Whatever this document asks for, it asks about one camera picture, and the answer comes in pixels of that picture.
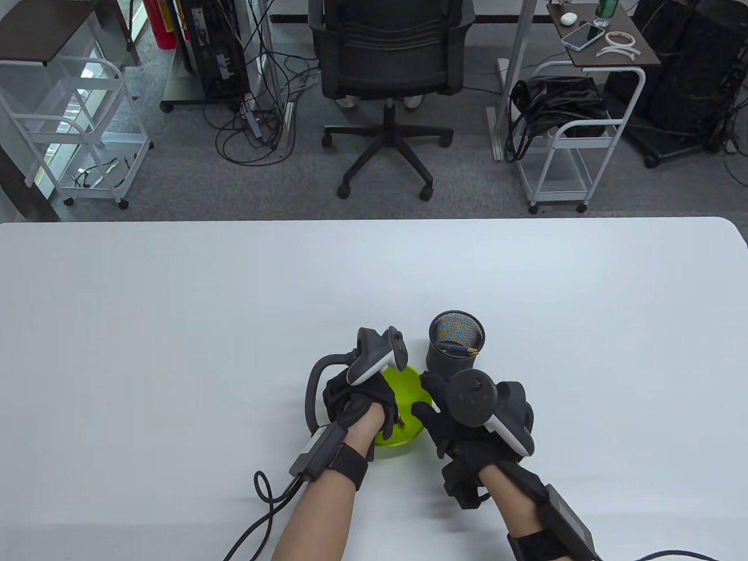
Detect person's left hand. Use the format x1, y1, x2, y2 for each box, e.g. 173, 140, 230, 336
323, 367, 401, 442

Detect person's right hand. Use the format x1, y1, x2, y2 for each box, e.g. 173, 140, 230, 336
412, 371, 547, 498

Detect person's left forearm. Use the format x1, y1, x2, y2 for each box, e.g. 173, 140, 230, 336
272, 403, 386, 561

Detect person's right forearm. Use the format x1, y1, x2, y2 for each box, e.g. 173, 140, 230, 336
479, 465, 550, 561

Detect grey white VR controller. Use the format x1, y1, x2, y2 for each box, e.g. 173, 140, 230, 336
447, 368, 534, 458
306, 327, 408, 436

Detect lime green plastic bowl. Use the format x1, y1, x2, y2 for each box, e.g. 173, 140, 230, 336
373, 365, 434, 448

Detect black armband with box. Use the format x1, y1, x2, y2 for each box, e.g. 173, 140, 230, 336
289, 422, 369, 490
507, 484, 602, 561

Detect black mesh pen cup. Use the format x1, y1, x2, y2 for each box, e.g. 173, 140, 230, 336
425, 311, 486, 375

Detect white rolling cart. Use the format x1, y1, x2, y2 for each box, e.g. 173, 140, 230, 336
0, 56, 155, 211
513, 61, 646, 215

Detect white power strip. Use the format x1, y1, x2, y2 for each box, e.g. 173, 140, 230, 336
280, 101, 295, 157

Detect grey power strip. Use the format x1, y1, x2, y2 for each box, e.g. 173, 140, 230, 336
243, 93, 265, 139

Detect black office chair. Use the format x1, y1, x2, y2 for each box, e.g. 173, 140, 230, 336
308, 0, 477, 202

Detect black bag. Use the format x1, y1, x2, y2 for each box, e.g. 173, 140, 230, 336
505, 76, 608, 163

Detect grey rolling platform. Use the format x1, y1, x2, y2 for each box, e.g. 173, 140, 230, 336
160, 53, 258, 115

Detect black computer tower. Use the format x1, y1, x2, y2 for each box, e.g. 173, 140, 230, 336
175, 0, 249, 103

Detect brown side table top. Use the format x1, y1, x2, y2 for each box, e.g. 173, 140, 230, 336
546, 0, 661, 68

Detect white smartphone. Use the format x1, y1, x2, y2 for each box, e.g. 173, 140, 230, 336
562, 23, 605, 50

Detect red fire extinguisher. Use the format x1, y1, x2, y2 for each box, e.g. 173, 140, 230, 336
143, 0, 176, 50

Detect black equipment stack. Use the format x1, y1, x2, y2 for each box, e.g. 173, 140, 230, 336
605, 0, 748, 170

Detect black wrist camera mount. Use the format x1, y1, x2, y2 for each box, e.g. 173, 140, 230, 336
441, 459, 491, 510

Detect black armband cable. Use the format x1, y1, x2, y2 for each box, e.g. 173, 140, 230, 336
634, 548, 719, 561
222, 470, 304, 561

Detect tangle of black cables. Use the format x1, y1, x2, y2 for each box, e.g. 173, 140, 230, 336
202, 0, 319, 167

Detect white desk leg frame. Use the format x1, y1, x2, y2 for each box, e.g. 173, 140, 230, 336
488, 0, 538, 161
251, 0, 293, 158

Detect small loose cables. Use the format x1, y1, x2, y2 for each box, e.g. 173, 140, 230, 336
71, 157, 136, 189

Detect white wire rack cart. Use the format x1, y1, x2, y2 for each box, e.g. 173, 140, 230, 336
0, 0, 142, 223

